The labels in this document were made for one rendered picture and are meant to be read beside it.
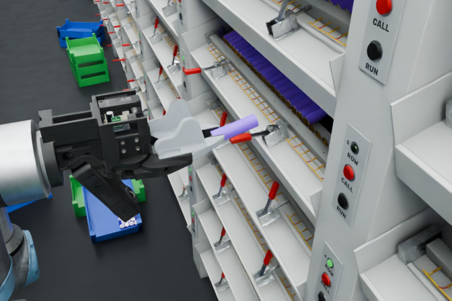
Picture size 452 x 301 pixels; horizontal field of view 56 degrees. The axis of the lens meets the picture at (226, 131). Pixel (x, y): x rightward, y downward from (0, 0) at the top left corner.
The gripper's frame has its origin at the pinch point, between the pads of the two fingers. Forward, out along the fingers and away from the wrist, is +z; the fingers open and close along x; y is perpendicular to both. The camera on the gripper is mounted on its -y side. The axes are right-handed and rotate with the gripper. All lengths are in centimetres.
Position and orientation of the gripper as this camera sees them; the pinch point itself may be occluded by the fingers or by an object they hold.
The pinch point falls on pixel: (211, 138)
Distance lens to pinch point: 55.4
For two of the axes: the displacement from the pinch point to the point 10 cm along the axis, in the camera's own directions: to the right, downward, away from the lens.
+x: -3.5, -5.3, 7.7
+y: 0.1, -8.3, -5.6
